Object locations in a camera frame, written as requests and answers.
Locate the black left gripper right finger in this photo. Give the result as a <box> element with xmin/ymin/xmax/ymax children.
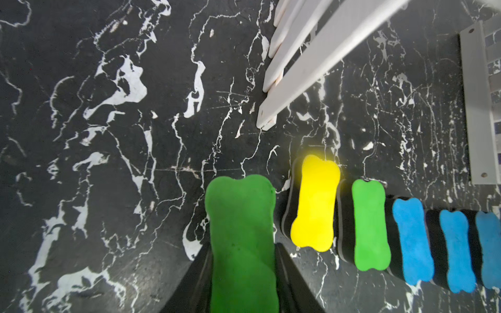
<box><xmin>275</xmin><ymin>243</ymin><xmax>325</xmax><ymax>312</ymax></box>

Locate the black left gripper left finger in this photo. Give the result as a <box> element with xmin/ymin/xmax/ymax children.
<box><xmin>160</xmin><ymin>243</ymin><xmax>213</xmax><ymax>312</ymax></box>

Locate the yellow eraser shelf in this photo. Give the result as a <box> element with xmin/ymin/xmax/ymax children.
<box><xmin>281</xmin><ymin>154</ymin><xmax>341</xmax><ymax>252</ymax></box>

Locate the dark green eraser shelf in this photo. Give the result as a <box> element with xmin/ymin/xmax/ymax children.
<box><xmin>205</xmin><ymin>175</ymin><xmax>279</xmax><ymax>312</ymax></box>

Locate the light blue eraser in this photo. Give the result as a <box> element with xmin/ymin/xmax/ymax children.
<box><xmin>425</xmin><ymin>210</ymin><xmax>476</xmax><ymax>293</ymax></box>
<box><xmin>385</xmin><ymin>196</ymin><xmax>434</xmax><ymax>286</ymax></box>
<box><xmin>464</xmin><ymin>211</ymin><xmax>500</xmax><ymax>289</ymax></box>

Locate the white wooden two-tier shelf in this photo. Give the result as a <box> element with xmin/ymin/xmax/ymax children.
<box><xmin>257</xmin><ymin>1</ymin><xmax>500</xmax><ymax>185</ymax></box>

